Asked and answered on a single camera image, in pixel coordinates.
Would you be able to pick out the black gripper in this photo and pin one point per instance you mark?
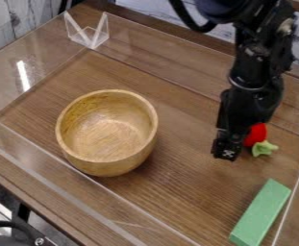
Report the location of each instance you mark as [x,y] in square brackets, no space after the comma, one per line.
[244,108]

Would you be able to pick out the red felt strawberry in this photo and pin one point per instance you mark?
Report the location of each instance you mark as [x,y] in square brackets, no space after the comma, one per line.
[257,142]

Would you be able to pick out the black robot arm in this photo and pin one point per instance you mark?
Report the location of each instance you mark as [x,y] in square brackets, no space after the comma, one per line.
[265,27]

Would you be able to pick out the green foam block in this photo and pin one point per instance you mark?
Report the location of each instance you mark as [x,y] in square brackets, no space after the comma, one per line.
[261,214]

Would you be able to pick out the light wooden bowl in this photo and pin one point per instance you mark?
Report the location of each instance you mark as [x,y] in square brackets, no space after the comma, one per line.
[106,132]

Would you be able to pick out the black table leg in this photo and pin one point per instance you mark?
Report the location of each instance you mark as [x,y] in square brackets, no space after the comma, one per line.
[23,212]

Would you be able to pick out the clear acrylic corner bracket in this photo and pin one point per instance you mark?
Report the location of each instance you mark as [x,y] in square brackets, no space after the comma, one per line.
[89,37]

